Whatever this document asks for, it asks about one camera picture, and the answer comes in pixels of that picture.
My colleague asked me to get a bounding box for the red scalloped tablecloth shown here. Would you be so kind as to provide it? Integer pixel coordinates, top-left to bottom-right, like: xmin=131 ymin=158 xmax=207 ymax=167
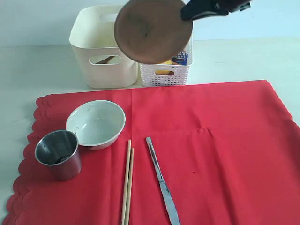
xmin=3 ymin=80 xmax=300 ymax=225

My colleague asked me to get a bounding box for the right wooden chopstick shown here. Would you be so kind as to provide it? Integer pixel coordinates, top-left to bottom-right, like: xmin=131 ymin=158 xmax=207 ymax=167
xmin=125 ymin=148 xmax=134 ymax=225

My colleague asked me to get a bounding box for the brown wooden plate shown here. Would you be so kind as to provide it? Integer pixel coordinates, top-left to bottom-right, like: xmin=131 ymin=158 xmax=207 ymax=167
xmin=114 ymin=0 xmax=193 ymax=64

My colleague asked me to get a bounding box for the silver table knife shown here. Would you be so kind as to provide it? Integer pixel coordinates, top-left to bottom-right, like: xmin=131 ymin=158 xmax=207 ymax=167
xmin=146 ymin=136 xmax=180 ymax=225

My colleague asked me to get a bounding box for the left wooden chopstick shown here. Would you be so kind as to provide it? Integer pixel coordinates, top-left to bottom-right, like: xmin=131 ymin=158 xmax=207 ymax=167
xmin=121 ymin=139 xmax=131 ymax=225

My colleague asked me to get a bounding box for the dark wooden spoon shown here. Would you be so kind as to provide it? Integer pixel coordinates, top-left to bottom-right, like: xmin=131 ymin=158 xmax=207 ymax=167
xmin=96 ymin=56 xmax=115 ymax=65

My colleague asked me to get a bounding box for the white ceramic bowl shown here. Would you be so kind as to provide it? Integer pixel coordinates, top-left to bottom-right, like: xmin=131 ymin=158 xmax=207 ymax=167
xmin=66 ymin=100 xmax=126 ymax=150

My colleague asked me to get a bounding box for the white lattice plastic basket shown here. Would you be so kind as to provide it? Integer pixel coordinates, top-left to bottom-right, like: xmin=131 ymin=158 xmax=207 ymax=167
xmin=139 ymin=37 xmax=193 ymax=87

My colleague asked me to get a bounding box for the small milk carton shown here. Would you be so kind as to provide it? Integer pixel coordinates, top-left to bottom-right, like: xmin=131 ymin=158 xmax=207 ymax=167
xmin=172 ymin=45 xmax=189 ymax=66

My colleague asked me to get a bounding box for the yellow lemon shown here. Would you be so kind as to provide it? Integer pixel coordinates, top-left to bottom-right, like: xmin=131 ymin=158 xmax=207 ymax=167
xmin=155 ymin=60 xmax=173 ymax=75

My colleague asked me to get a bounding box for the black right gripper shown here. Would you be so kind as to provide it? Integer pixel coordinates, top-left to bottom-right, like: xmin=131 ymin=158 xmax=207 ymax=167
xmin=180 ymin=0 xmax=251 ymax=21

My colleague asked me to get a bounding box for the cream plastic bin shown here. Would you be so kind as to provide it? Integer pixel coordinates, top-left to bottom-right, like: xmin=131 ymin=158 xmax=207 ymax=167
xmin=69 ymin=5 xmax=139 ymax=89

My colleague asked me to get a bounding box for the wooden chopstick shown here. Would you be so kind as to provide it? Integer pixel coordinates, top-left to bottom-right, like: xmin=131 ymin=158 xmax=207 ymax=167
xmin=125 ymin=148 xmax=134 ymax=225
xmin=121 ymin=139 xmax=131 ymax=225

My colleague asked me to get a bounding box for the stainless steel cup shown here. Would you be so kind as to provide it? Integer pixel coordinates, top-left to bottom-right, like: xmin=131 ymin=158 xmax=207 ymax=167
xmin=34 ymin=130 xmax=82 ymax=181

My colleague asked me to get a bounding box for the fried chicken nugget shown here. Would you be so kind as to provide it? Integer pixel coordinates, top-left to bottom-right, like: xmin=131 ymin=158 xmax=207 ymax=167
xmin=169 ymin=61 xmax=181 ymax=76

